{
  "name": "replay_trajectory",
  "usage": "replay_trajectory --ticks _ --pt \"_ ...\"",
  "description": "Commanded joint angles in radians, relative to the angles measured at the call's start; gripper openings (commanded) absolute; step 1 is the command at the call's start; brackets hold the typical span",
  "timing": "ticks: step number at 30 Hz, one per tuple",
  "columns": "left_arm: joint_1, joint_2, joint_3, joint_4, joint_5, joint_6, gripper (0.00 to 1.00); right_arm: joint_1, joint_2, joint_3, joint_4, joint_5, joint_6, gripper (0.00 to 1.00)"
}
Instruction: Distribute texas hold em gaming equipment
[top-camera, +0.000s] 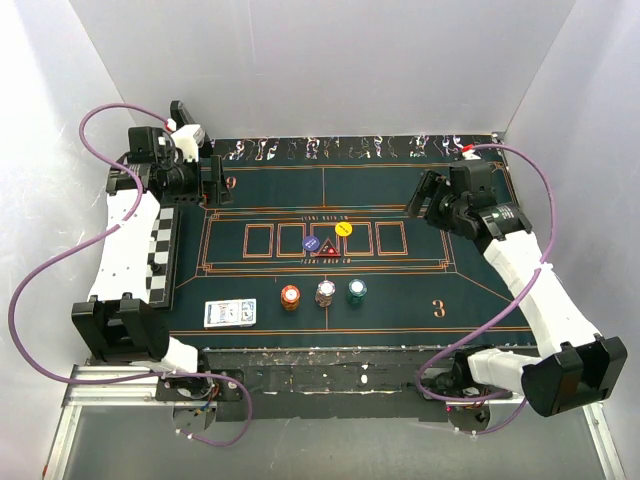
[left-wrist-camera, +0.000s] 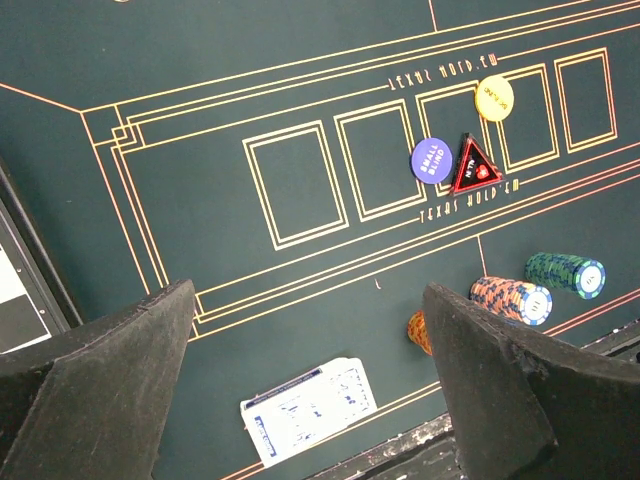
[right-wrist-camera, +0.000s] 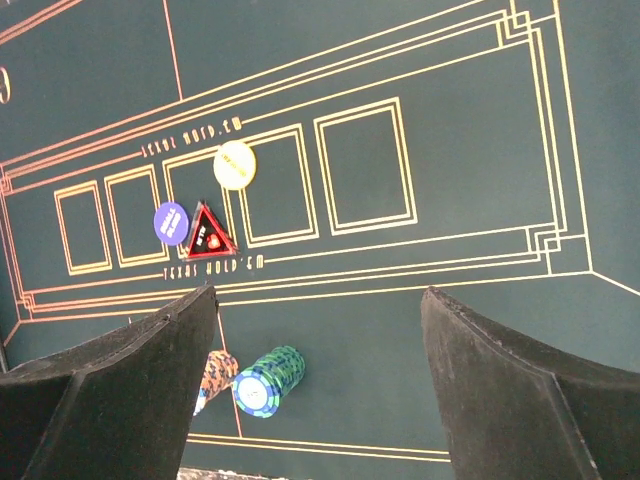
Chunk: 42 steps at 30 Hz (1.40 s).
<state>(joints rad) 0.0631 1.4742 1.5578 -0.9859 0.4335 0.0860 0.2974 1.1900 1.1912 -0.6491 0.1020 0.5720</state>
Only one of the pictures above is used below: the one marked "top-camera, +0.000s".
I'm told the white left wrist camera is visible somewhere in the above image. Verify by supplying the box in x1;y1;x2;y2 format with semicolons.
171;124;205;163

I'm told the green poker table mat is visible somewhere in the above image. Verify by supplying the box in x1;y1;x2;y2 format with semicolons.
164;135;512;349

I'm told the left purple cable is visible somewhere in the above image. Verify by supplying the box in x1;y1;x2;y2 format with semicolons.
9;103;254;446

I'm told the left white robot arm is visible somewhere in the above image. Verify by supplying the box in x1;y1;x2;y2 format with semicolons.
72;123;231;400

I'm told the black stand with clear panel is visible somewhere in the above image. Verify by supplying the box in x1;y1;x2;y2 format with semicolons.
170;100;213;157

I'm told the aluminium mounting rail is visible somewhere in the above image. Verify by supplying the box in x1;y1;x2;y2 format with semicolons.
42;363;174;476

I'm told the black white checkerboard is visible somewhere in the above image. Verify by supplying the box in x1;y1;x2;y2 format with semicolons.
146;207;180;310

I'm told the orange red chip stack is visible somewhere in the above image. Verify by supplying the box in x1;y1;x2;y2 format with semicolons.
280;285;301;311

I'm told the purple small blind button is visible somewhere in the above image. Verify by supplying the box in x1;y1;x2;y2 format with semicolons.
302;235;320;252

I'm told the green chip stack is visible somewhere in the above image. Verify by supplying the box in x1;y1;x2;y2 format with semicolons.
347;279;367;305

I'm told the yellow big blind button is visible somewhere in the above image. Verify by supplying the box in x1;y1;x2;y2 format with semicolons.
334;221;353;237

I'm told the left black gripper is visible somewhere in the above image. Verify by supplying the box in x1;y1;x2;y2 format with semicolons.
164;155;233;206

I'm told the blue white card deck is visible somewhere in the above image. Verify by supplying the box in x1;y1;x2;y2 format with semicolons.
203;298;257;329

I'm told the peach blue chip stack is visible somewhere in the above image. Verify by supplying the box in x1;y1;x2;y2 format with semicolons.
315;280;336;308

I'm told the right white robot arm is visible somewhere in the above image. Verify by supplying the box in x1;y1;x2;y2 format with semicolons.
405;160;628;417

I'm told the red triangular all-in marker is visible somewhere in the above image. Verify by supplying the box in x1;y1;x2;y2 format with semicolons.
316;238;340;257

